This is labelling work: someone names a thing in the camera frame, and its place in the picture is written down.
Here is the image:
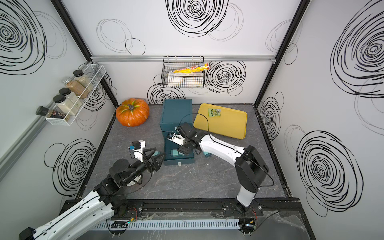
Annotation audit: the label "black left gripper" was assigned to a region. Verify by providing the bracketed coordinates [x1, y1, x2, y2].
[122, 147, 166, 187]

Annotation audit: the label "teal drawer cabinet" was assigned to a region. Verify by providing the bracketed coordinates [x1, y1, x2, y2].
[160, 99, 195, 166]

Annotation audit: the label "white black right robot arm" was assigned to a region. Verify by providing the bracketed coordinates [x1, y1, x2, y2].
[167, 123, 269, 208]

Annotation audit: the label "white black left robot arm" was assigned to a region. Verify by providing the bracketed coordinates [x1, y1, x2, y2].
[19, 148, 166, 240]

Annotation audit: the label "white plate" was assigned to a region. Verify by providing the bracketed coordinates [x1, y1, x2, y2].
[127, 176, 143, 187]

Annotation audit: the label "green sticker label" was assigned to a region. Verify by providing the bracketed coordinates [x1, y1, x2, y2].
[208, 109, 222, 118]

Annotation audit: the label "yellow cutting board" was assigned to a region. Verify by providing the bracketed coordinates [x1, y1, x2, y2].
[193, 103, 248, 139]

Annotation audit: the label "orange decorative pumpkin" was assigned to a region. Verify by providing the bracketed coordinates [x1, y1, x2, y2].
[116, 98, 150, 127]

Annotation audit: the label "yellow snack package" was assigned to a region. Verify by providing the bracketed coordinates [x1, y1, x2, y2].
[172, 63, 210, 74]

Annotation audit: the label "spice jar brown contents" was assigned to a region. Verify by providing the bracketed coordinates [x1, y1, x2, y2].
[62, 78, 89, 99]

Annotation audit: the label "clear acrylic spice shelf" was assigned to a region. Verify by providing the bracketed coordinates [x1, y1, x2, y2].
[43, 64, 109, 130]

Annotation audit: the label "spice jar cream contents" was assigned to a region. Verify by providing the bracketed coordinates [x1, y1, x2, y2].
[53, 94, 79, 116]

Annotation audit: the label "spice jar white contents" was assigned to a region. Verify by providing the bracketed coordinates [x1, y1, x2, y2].
[59, 88, 82, 109]

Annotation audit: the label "spice jar tan contents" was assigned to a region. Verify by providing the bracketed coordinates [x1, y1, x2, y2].
[73, 70, 93, 92]

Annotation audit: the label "small dark pepper bottle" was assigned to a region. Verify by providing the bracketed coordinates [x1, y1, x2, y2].
[36, 106, 70, 121]

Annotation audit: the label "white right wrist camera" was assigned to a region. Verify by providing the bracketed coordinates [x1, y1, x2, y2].
[167, 133, 184, 146]

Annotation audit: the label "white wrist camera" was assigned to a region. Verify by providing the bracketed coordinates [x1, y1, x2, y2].
[167, 133, 184, 146]
[129, 140, 146, 162]

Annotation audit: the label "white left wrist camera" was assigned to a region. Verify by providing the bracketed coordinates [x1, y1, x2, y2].
[129, 140, 146, 162]

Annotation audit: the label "black wire wall basket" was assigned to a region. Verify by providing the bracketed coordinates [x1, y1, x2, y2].
[161, 56, 206, 88]

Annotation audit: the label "grey slotted cable duct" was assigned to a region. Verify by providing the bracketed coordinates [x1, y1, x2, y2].
[91, 219, 240, 231]

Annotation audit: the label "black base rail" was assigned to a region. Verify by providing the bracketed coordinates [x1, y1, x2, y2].
[112, 198, 304, 220]

